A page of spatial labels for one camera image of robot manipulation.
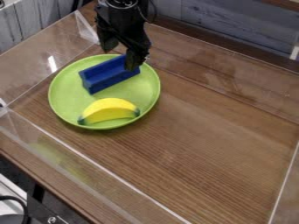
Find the clear acrylic enclosure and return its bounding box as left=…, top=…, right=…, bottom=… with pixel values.
left=0, top=7, right=299, bottom=224

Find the yellow toy banana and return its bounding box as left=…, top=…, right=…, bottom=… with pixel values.
left=78, top=98, right=140, bottom=125

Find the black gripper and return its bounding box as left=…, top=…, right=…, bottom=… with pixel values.
left=95, top=0, right=151, bottom=71

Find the green plate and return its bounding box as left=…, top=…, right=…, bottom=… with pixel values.
left=48, top=54, right=162, bottom=130

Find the blue plastic block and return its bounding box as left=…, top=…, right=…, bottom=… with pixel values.
left=79, top=55, right=140, bottom=95

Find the black cable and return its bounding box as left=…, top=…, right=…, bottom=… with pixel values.
left=0, top=195, right=31, bottom=224

